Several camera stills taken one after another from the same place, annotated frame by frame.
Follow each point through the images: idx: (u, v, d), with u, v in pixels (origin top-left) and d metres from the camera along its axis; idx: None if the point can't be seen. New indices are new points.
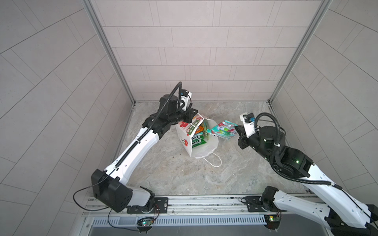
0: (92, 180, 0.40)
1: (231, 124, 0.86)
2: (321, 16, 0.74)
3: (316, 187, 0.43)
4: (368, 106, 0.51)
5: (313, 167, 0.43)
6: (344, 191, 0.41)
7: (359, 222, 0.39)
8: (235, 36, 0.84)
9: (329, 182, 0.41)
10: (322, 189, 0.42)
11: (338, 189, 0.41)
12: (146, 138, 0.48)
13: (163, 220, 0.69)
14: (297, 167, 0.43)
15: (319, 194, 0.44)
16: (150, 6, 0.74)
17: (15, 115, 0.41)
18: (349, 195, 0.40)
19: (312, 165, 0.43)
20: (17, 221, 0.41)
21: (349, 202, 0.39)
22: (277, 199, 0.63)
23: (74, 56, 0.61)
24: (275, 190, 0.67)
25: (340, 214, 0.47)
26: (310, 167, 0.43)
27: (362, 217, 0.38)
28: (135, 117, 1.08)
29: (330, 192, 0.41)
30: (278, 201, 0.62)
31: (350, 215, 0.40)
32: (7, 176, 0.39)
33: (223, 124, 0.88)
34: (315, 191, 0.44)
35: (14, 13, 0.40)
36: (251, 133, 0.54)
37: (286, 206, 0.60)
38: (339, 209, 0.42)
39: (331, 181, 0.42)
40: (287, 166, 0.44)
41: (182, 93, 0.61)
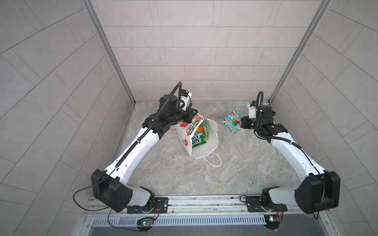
0: (92, 180, 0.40)
1: (239, 116, 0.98)
2: (321, 16, 0.74)
3: (278, 143, 0.55)
4: (367, 106, 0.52)
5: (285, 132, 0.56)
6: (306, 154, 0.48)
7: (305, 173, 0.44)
8: (235, 36, 0.84)
9: (291, 140, 0.52)
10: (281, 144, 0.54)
11: (299, 149, 0.49)
12: (146, 139, 0.48)
13: (163, 220, 0.69)
14: (270, 129, 0.58)
15: (285, 155, 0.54)
16: (150, 6, 0.74)
17: (15, 115, 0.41)
18: (309, 157, 0.47)
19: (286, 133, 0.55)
20: (16, 221, 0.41)
21: (304, 159, 0.46)
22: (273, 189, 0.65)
23: (75, 56, 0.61)
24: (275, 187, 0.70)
25: (298, 172, 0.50)
26: (282, 132, 0.56)
27: (310, 169, 0.43)
28: (135, 117, 1.08)
29: (289, 148, 0.51)
30: (271, 195, 0.65)
31: (300, 168, 0.47)
32: (7, 176, 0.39)
33: (234, 113, 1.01)
34: (282, 151, 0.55)
35: (14, 14, 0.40)
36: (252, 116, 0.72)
37: (278, 199, 0.61)
38: (296, 165, 0.49)
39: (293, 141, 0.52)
40: (264, 129, 0.60)
41: (182, 94, 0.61)
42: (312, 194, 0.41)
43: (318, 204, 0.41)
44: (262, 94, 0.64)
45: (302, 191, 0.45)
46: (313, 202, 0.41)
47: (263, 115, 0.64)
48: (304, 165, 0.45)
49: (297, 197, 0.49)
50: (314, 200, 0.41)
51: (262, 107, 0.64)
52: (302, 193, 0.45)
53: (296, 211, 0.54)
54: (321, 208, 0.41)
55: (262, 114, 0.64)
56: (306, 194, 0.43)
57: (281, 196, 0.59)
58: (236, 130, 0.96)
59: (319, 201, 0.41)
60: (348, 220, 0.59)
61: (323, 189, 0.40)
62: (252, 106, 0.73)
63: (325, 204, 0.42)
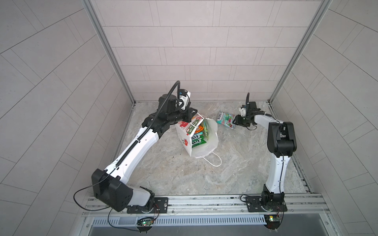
0: (93, 180, 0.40)
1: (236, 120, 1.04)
2: (321, 16, 0.74)
3: (257, 116, 0.78)
4: (367, 106, 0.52)
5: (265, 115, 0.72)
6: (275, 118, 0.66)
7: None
8: (235, 36, 0.84)
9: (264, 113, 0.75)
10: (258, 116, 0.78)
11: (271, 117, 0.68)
12: (145, 138, 0.48)
13: (163, 220, 0.69)
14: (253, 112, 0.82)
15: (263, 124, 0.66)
16: (150, 5, 0.74)
17: (15, 115, 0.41)
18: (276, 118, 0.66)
19: None
20: (17, 221, 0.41)
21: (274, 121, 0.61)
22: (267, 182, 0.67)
23: (74, 55, 0.65)
24: None
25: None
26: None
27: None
28: (135, 117, 1.08)
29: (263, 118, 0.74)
30: (267, 185, 0.69)
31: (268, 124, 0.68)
32: (7, 176, 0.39)
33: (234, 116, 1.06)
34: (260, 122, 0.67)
35: (14, 13, 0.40)
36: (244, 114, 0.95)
37: (271, 182, 0.66)
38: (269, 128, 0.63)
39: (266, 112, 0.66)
40: (250, 114, 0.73)
41: (181, 93, 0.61)
42: (271, 135, 0.61)
43: (278, 143, 0.58)
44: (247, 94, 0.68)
45: (269, 139, 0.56)
46: (273, 141, 0.60)
47: (250, 106, 0.90)
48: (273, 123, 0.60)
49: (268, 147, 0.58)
50: (274, 139, 0.59)
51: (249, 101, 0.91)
52: (268, 140, 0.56)
53: (296, 211, 0.54)
54: (282, 148, 0.58)
55: (248, 106, 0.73)
56: (270, 138, 0.62)
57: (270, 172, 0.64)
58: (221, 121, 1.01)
59: (279, 141, 0.58)
60: (348, 220, 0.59)
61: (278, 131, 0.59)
62: (243, 107, 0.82)
63: (284, 144, 0.58)
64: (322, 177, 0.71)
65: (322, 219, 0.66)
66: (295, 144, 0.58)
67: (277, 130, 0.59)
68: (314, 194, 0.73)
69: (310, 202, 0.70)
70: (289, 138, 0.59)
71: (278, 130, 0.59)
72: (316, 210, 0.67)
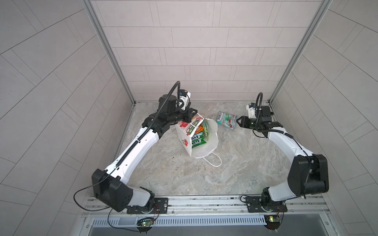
0: (93, 180, 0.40)
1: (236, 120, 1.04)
2: (321, 17, 0.75)
3: (273, 135, 0.61)
4: (367, 106, 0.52)
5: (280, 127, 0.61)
6: (297, 141, 0.52)
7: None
8: (235, 36, 0.85)
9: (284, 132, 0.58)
10: (274, 135, 0.60)
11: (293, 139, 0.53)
12: (146, 138, 0.48)
13: (163, 220, 0.69)
14: (267, 124, 0.64)
15: (281, 145, 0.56)
16: (150, 6, 0.74)
17: (15, 116, 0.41)
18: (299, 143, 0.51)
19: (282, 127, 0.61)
20: (16, 221, 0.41)
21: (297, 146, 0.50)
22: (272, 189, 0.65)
23: (74, 56, 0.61)
24: None
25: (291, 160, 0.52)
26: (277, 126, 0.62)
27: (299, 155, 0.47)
28: (135, 117, 1.08)
29: (281, 138, 0.57)
30: (270, 191, 0.66)
31: None
32: (7, 177, 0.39)
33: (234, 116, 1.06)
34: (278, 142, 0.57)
35: (14, 14, 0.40)
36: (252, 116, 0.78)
37: (277, 196, 0.62)
38: (289, 153, 0.53)
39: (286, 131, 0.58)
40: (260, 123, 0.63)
41: (181, 93, 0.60)
42: (300, 175, 0.44)
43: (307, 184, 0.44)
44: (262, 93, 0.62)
45: (293, 175, 0.48)
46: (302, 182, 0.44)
47: (262, 112, 0.71)
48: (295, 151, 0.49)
49: (288, 181, 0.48)
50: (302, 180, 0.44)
51: (262, 106, 0.70)
52: (292, 175, 0.48)
53: (296, 211, 0.54)
54: (311, 190, 0.44)
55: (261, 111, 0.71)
56: (296, 175, 0.47)
57: (277, 188, 0.62)
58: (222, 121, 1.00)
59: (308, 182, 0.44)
60: (348, 221, 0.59)
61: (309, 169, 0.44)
62: (251, 107, 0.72)
63: (314, 186, 0.44)
64: None
65: (322, 219, 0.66)
66: (326, 186, 0.44)
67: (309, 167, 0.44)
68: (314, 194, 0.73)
69: (310, 202, 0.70)
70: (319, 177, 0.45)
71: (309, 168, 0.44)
72: (316, 210, 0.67)
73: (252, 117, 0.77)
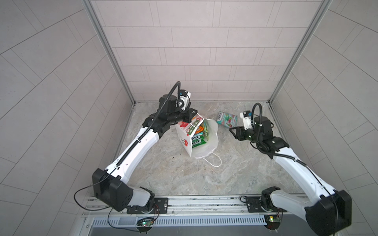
0: (93, 179, 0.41)
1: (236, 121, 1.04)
2: (321, 17, 0.75)
3: (281, 162, 0.54)
4: (367, 106, 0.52)
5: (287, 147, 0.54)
6: (311, 170, 0.46)
7: (316, 195, 0.42)
8: (235, 36, 0.85)
9: (295, 158, 0.50)
10: (284, 161, 0.52)
11: (306, 166, 0.47)
12: (146, 138, 0.48)
13: (163, 220, 0.69)
14: (271, 144, 0.56)
15: (291, 173, 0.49)
16: (150, 6, 0.74)
17: (15, 116, 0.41)
18: (315, 174, 0.45)
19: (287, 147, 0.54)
20: (17, 221, 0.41)
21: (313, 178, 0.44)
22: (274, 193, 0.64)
23: (75, 56, 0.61)
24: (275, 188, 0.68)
25: (306, 192, 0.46)
26: (284, 147, 0.54)
27: (320, 191, 0.41)
28: (135, 117, 1.08)
29: (294, 166, 0.49)
30: (272, 196, 0.64)
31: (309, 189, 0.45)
32: (7, 176, 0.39)
33: (234, 116, 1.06)
34: (287, 169, 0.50)
35: (14, 14, 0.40)
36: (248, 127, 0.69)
37: (280, 203, 0.61)
38: (303, 185, 0.47)
39: (296, 157, 0.50)
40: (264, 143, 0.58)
41: (181, 94, 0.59)
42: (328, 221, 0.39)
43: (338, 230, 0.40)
44: (260, 104, 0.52)
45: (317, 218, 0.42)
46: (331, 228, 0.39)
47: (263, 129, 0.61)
48: (313, 186, 0.43)
49: (312, 222, 0.44)
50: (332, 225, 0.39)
51: (261, 121, 0.60)
52: (317, 218, 0.42)
53: None
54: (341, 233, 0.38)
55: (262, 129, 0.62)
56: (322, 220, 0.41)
57: (285, 196, 0.59)
58: (222, 121, 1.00)
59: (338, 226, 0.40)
60: None
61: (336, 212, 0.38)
62: (246, 116, 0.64)
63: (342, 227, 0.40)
64: (321, 177, 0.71)
65: None
66: None
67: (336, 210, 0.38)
68: None
69: None
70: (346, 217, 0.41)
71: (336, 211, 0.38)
72: None
73: (248, 128, 0.69)
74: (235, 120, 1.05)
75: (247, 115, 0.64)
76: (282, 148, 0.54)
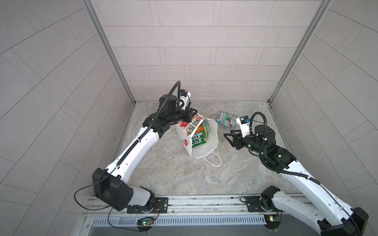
0: (93, 179, 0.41)
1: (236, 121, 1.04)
2: (321, 17, 0.75)
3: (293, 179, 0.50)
4: (367, 106, 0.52)
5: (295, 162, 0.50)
6: (325, 188, 0.44)
7: (335, 217, 0.41)
8: (235, 36, 0.84)
9: (308, 176, 0.46)
10: (298, 179, 0.48)
11: (319, 185, 0.45)
12: (146, 138, 0.48)
13: (163, 220, 0.69)
14: (278, 159, 0.51)
15: (304, 191, 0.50)
16: (150, 6, 0.74)
17: (15, 115, 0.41)
18: (331, 193, 0.43)
19: (294, 162, 0.50)
20: (17, 221, 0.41)
21: (329, 198, 0.42)
22: (276, 197, 0.63)
23: (74, 55, 0.65)
24: (275, 189, 0.67)
25: (323, 212, 0.49)
26: (292, 162, 0.50)
27: (339, 213, 0.40)
28: (134, 117, 1.08)
29: (307, 185, 0.46)
30: (275, 200, 0.63)
31: (328, 210, 0.42)
32: (7, 176, 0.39)
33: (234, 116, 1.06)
34: (299, 188, 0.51)
35: (14, 13, 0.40)
36: (246, 134, 0.63)
37: (283, 208, 0.61)
38: (320, 204, 0.44)
39: (309, 175, 0.47)
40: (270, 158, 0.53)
41: (181, 93, 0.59)
42: None
43: None
44: (263, 115, 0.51)
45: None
46: None
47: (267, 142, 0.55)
48: (331, 208, 0.41)
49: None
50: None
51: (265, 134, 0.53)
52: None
53: None
54: None
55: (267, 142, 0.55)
56: None
57: (291, 203, 0.58)
58: (222, 121, 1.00)
59: None
60: None
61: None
62: (244, 123, 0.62)
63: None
64: (321, 177, 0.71)
65: None
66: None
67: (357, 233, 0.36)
68: None
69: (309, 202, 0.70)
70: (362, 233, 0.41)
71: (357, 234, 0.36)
72: None
73: (245, 134, 0.63)
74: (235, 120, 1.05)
75: (245, 121, 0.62)
76: (290, 164, 0.49)
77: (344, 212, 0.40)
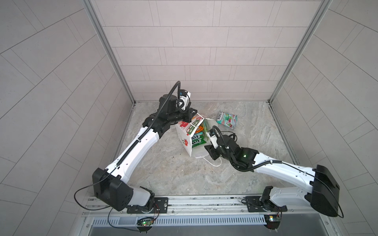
0: (93, 179, 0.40)
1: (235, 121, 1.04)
2: (321, 17, 0.75)
3: (262, 170, 0.54)
4: (367, 106, 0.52)
5: (258, 155, 0.55)
6: (289, 164, 0.49)
7: (306, 184, 0.45)
8: (235, 36, 0.84)
9: (270, 160, 0.52)
10: (264, 167, 0.53)
11: (282, 163, 0.50)
12: (146, 138, 0.48)
13: (163, 220, 0.69)
14: (245, 160, 0.56)
15: (277, 175, 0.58)
16: (150, 6, 0.74)
17: (15, 115, 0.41)
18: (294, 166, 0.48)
19: (258, 154, 0.56)
20: (17, 221, 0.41)
21: (294, 170, 0.47)
22: (272, 196, 0.64)
23: (74, 55, 0.65)
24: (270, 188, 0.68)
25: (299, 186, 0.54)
26: (256, 156, 0.55)
27: (306, 178, 0.44)
28: (134, 117, 1.08)
29: (273, 167, 0.50)
30: (273, 199, 0.63)
31: (298, 181, 0.46)
32: (7, 176, 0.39)
33: (234, 116, 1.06)
34: (272, 173, 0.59)
35: (14, 13, 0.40)
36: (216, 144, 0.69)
37: (282, 202, 0.60)
38: (292, 179, 0.48)
39: (271, 159, 0.52)
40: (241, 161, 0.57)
41: (181, 93, 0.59)
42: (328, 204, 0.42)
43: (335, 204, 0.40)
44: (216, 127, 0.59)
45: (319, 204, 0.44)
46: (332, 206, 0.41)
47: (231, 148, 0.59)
48: (299, 177, 0.45)
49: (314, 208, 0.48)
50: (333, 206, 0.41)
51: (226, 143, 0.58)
52: (318, 205, 0.45)
53: (296, 211, 0.54)
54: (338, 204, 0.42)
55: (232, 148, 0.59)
56: (322, 204, 0.43)
57: (282, 192, 0.60)
58: (222, 121, 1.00)
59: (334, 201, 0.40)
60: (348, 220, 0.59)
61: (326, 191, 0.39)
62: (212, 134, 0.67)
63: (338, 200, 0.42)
64: None
65: (322, 219, 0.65)
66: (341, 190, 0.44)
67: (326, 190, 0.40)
68: None
69: None
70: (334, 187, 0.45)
71: (327, 191, 0.40)
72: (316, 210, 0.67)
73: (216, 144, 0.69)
74: (235, 119, 1.05)
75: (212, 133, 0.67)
76: (255, 159, 0.54)
77: (309, 176, 0.44)
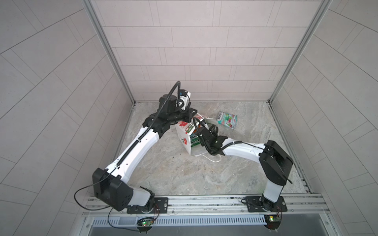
0: (93, 179, 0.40)
1: (235, 121, 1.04)
2: (321, 16, 0.74)
3: (227, 150, 0.63)
4: (367, 106, 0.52)
5: (226, 140, 0.64)
6: (247, 142, 0.57)
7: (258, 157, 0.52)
8: (235, 36, 0.84)
9: (232, 141, 0.61)
10: (229, 148, 0.61)
11: (241, 142, 0.58)
12: (146, 138, 0.48)
13: (163, 220, 0.69)
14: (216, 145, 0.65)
15: (240, 154, 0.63)
16: (150, 6, 0.74)
17: (15, 116, 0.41)
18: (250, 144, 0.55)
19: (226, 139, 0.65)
20: (16, 221, 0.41)
21: (249, 146, 0.54)
22: (265, 193, 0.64)
23: (75, 55, 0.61)
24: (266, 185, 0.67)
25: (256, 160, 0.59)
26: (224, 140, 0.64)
27: (258, 151, 0.51)
28: (134, 117, 1.08)
29: (235, 147, 0.59)
30: (267, 195, 0.64)
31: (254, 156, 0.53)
32: (7, 177, 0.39)
33: (234, 118, 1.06)
34: (235, 153, 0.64)
35: (14, 14, 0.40)
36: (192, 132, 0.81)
37: (272, 195, 0.62)
38: (250, 156, 0.55)
39: (233, 141, 0.61)
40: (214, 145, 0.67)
41: (181, 93, 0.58)
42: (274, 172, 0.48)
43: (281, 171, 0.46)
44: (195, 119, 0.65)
45: (269, 172, 0.50)
46: (278, 173, 0.47)
47: (204, 137, 0.70)
48: (253, 151, 0.53)
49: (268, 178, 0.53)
50: (278, 173, 0.47)
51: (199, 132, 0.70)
52: (270, 174, 0.51)
53: (297, 211, 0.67)
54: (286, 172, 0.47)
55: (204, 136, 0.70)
56: (270, 172, 0.49)
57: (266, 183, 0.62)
58: (222, 121, 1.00)
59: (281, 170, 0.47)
60: (347, 220, 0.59)
61: (272, 160, 0.47)
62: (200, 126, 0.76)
63: (285, 168, 0.48)
64: (322, 177, 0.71)
65: (322, 219, 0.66)
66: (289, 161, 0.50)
67: (271, 159, 0.47)
68: (314, 194, 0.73)
69: (310, 202, 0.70)
70: (283, 158, 0.51)
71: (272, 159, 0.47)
72: (316, 210, 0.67)
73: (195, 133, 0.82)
74: (235, 119, 1.05)
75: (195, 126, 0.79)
76: (223, 142, 0.63)
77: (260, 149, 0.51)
